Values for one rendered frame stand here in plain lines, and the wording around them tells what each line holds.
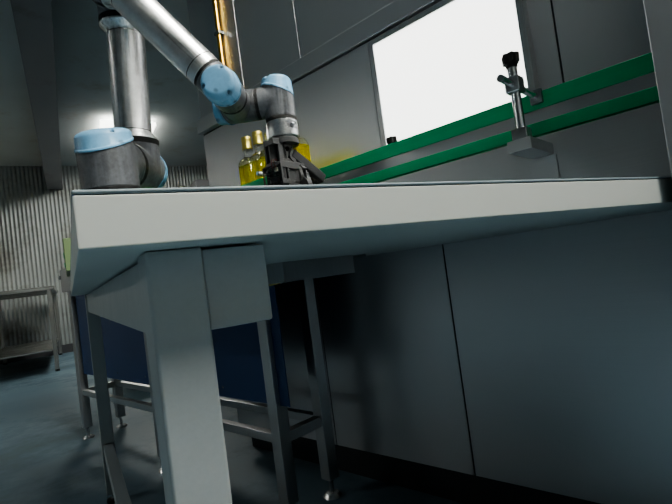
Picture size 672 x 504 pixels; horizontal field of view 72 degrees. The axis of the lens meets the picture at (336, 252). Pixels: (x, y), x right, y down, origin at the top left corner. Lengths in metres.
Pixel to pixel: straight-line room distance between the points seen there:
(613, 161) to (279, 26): 1.25
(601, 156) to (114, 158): 0.92
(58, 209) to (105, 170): 7.07
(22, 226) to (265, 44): 6.63
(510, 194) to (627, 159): 0.44
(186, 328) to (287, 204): 0.11
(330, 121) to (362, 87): 0.15
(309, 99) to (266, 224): 1.26
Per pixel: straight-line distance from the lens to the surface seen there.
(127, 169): 1.08
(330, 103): 1.50
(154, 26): 1.13
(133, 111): 1.24
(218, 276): 0.36
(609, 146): 0.91
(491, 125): 1.01
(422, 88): 1.30
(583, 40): 1.19
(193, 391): 0.35
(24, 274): 8.03
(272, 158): 1.11
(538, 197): 0.52
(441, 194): 0.42
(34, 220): 8.11
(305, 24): 1.70
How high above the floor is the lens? 0.68
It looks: 2 degrees up
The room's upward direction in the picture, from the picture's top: 8 degrees counter-clockwise
